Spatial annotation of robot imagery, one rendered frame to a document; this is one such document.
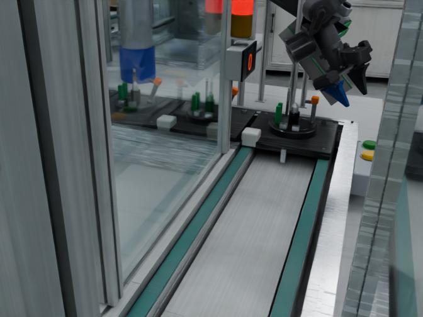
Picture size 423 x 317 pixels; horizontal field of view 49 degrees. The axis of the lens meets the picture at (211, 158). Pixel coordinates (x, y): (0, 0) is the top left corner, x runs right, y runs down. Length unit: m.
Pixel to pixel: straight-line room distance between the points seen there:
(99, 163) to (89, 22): 0.18
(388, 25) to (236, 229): 4.54
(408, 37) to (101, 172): 0.40
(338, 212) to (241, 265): 0.24
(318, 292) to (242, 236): 0.24
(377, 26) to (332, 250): 4.57
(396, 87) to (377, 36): 4.97
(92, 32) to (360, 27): 4.86
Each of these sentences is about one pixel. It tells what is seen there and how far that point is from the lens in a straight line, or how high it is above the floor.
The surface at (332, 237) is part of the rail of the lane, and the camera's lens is 0.93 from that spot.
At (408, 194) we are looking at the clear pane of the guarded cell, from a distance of 0.29.
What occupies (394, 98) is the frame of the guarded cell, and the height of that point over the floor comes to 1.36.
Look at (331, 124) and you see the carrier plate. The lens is 1.42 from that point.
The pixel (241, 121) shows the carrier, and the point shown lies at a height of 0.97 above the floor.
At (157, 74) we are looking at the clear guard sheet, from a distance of 0.76.
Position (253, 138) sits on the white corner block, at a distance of 1.25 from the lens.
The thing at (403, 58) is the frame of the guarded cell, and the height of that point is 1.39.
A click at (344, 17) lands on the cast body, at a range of 1.68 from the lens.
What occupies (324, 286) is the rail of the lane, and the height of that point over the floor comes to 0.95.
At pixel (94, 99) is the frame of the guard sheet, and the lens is 0.58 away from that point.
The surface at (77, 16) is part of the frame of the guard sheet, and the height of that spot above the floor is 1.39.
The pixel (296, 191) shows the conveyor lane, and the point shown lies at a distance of 1.14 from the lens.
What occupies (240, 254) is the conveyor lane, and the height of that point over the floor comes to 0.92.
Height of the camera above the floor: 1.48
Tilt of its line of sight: 26 degrees down
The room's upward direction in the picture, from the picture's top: 2 degrees clockwise
